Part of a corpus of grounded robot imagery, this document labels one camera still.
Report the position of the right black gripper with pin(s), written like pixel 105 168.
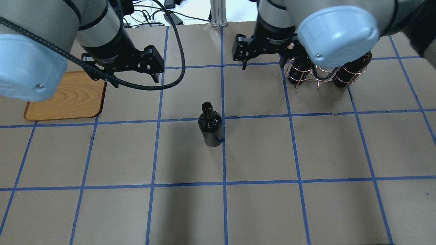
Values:
pixel 274 34

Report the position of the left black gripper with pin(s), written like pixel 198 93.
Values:
pixel 109 49

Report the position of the dark wine bottle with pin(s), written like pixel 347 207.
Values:
pixel 210 124
pixel 299 70
pixel 350 72

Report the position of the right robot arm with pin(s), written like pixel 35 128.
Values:
pixel 336 32

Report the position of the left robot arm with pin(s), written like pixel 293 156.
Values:
pixel 39 37

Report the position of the wooden tray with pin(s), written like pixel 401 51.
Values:
pixel 77 96

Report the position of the black power adapter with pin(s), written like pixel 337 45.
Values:
pixel 173 19

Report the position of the aluminium profile post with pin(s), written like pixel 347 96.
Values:
pixel 218 13

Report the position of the copper wire bottle basket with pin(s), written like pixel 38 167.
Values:
pixel 320 75

